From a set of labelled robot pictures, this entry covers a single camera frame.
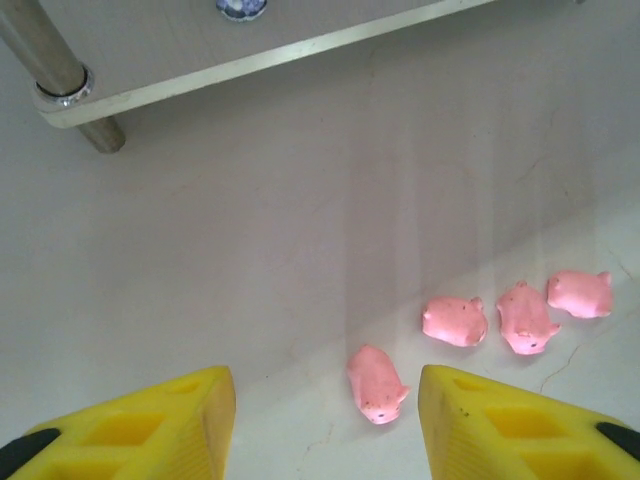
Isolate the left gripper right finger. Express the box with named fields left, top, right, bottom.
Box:
left=418, top=364, right=640, bottom=480

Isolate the pink plastic pig toy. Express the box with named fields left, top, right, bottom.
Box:
left=545, top=269, right=614, bottom=320
left=420, top=295, right=489, bottom=348
left=495, top=281, right=562, bottom=357
left=346, top=343, right=412, bottom=426

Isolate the white two-tier metal-leg shelf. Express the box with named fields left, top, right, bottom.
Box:
left=0, top=0, right=589, bottom=155

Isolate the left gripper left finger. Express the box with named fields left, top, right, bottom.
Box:
left=0, top=365, right=238, bottom=480

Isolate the Kuromi figurine with black hood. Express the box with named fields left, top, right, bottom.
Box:
left=215, top=0, right=267, bottom=22

